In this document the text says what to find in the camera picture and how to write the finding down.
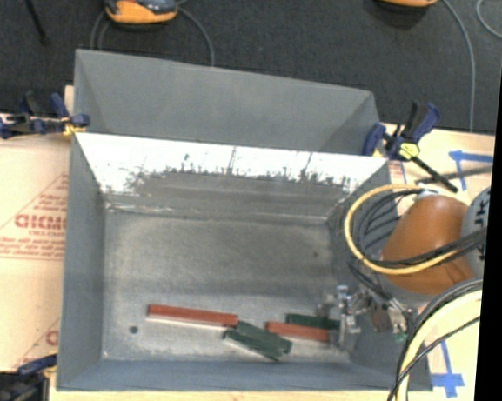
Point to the long red-brown flat block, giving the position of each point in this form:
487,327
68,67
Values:
193,314

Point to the brown cardboard board red print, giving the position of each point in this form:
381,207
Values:
18,262

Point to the grey metal bin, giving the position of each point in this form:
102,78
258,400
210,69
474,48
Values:
211,257

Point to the short red-brown flat block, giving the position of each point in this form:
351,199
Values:
296,331

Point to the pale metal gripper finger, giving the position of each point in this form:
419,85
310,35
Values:
342,297
348,328

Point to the dark green flat block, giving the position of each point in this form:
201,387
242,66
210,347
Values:
265,335
249,344
310,320

